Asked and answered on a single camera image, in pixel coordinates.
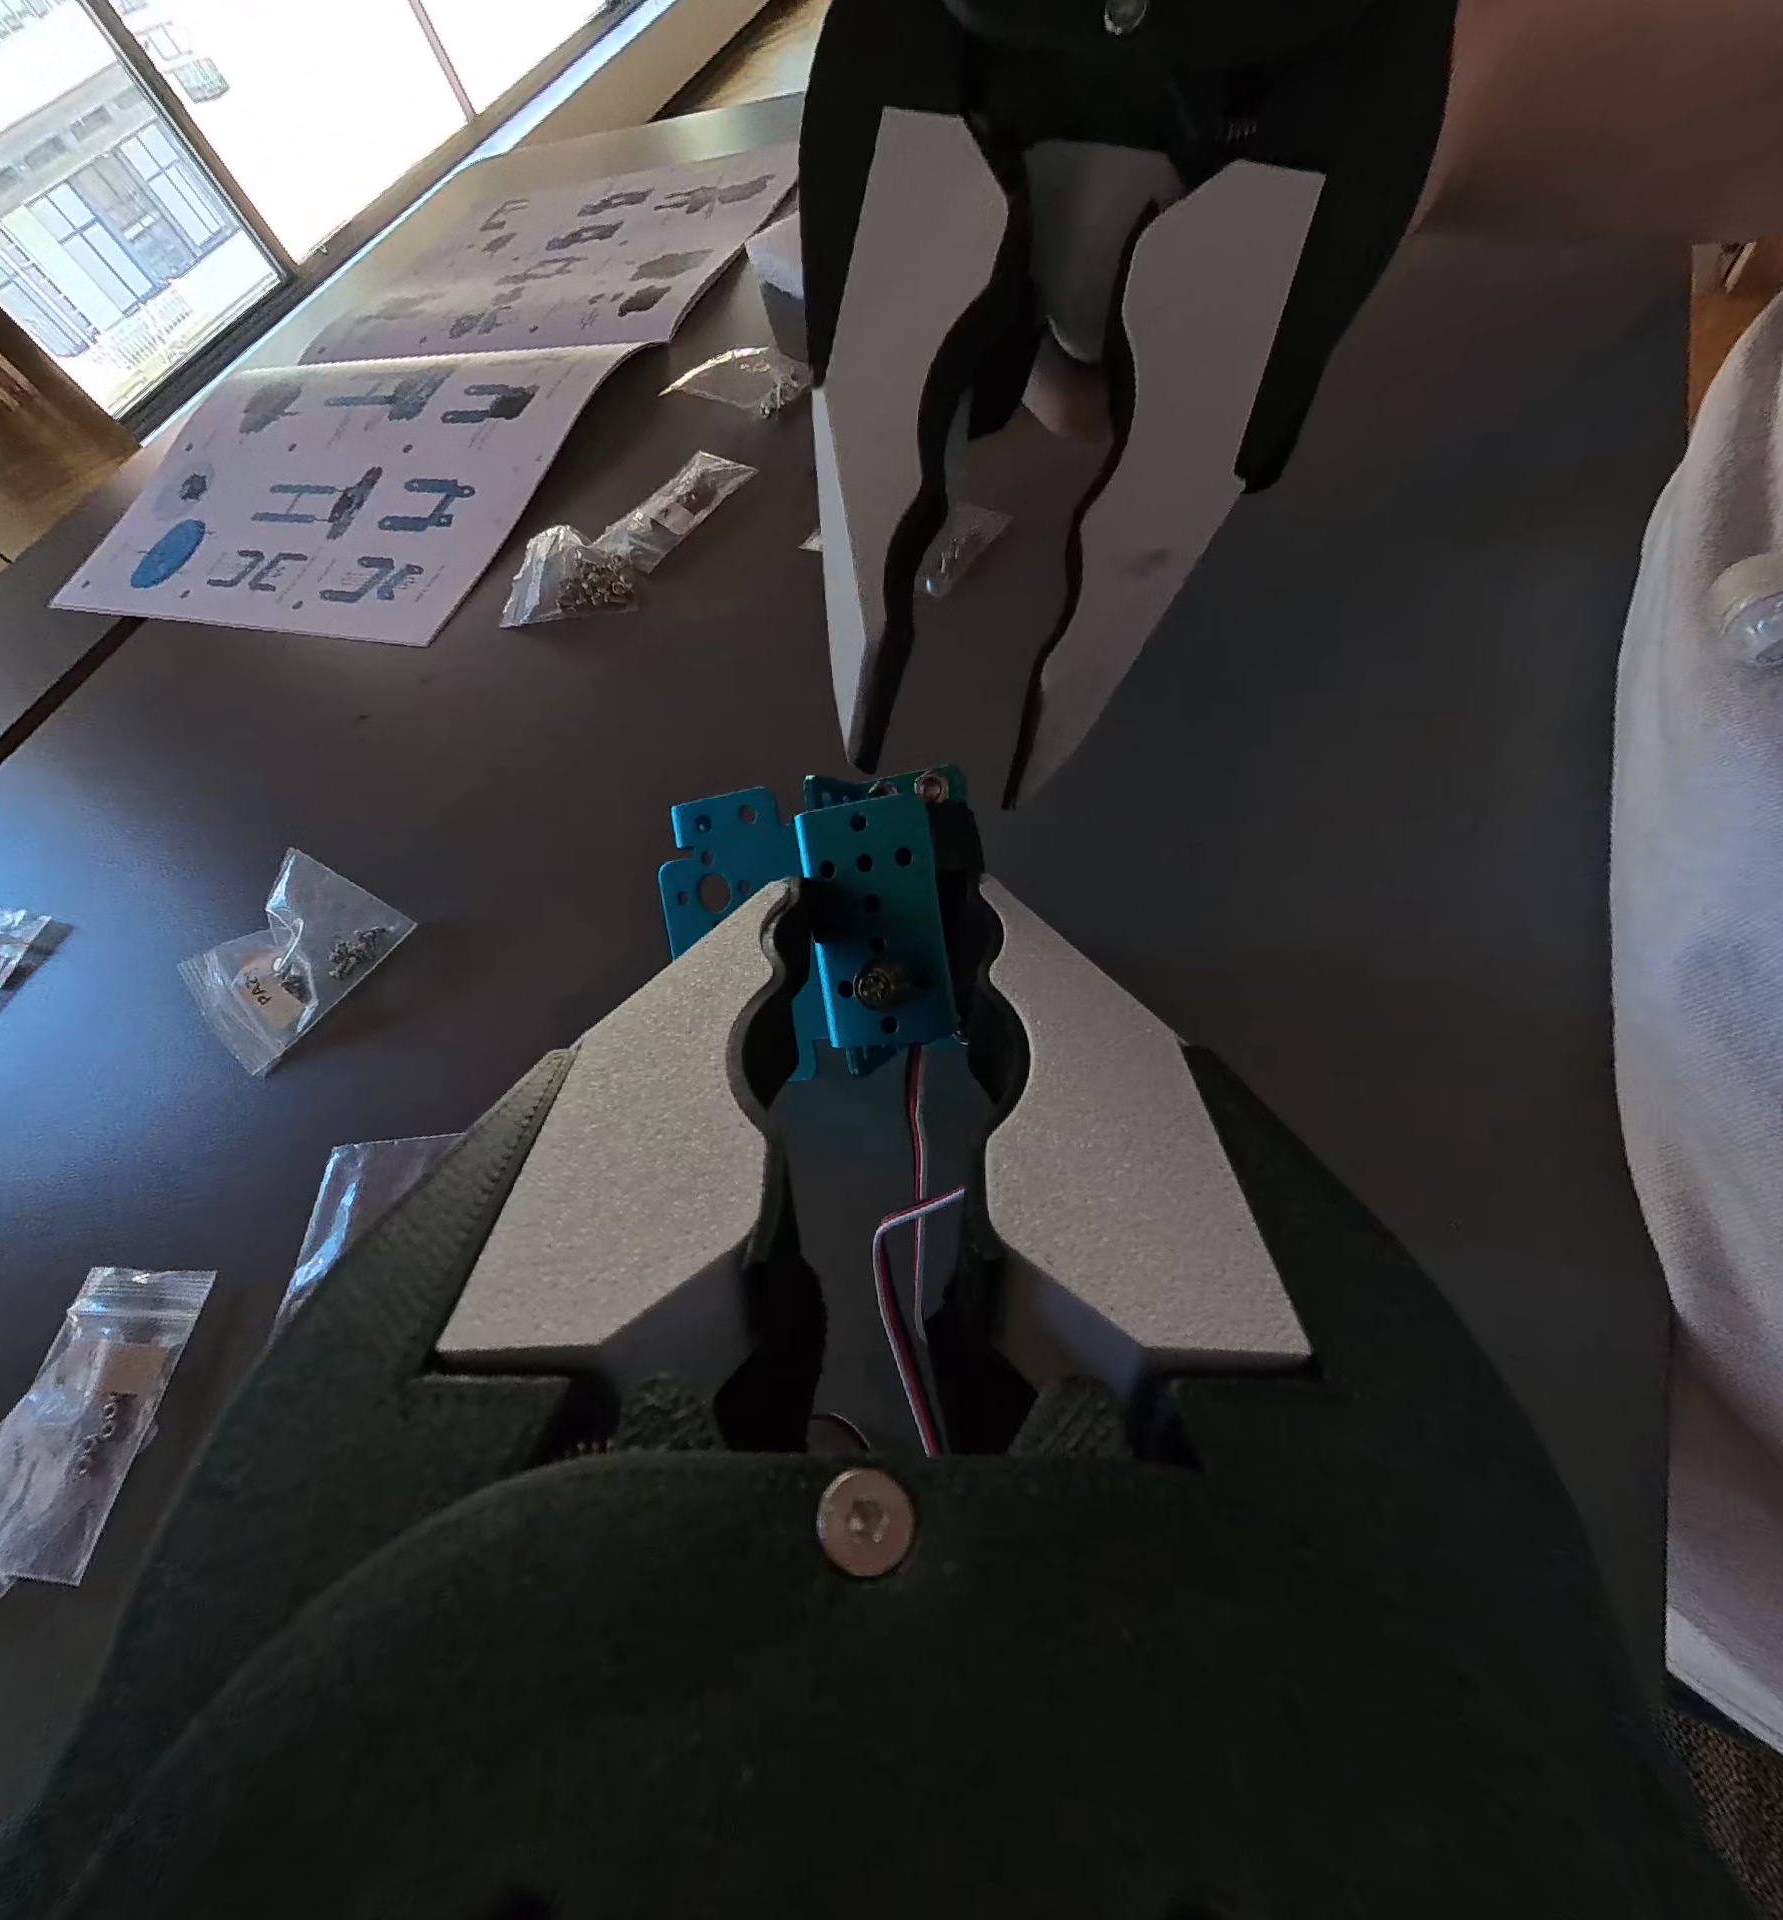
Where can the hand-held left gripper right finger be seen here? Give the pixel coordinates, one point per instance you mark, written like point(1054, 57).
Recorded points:
point(1131, 1201)

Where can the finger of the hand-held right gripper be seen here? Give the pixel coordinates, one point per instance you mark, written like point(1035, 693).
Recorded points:
point(1190, 376)
point(876, 376)

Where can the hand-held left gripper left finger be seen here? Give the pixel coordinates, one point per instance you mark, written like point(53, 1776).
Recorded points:
point(620, 1201)

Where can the labelled clear bag of screws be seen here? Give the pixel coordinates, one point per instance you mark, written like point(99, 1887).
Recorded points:
point(964, 549)

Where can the blue servo bracket assembly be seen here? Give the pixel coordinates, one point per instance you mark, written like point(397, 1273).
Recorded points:
point(930, 903)

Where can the person's right forearm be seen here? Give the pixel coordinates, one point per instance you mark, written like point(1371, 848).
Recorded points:
point(1611, 121)

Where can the dark grey desk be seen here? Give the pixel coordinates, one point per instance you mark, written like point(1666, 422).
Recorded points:
point(1357, 677)

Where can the person's right hand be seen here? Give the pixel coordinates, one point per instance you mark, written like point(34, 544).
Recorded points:
point(1067, 396)

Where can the clear bag with white label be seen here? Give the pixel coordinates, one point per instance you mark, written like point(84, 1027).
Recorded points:
point(365, 1201)

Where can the clear bag of silver screws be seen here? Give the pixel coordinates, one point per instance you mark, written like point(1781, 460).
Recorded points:
point(578, 587)

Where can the assembly instruction booklet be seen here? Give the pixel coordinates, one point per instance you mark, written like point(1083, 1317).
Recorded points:
point(503, 449)

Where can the large office window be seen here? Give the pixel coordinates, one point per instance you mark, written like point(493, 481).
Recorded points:
point(351, 90)

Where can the person's white shirt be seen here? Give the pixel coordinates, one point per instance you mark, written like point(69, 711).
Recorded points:
point(1762, 1050)

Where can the wooden cabinet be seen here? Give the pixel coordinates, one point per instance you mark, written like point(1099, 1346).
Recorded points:
point(21, 436)

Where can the white foam packing frame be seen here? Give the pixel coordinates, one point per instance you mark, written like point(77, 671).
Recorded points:
point(779, 280)

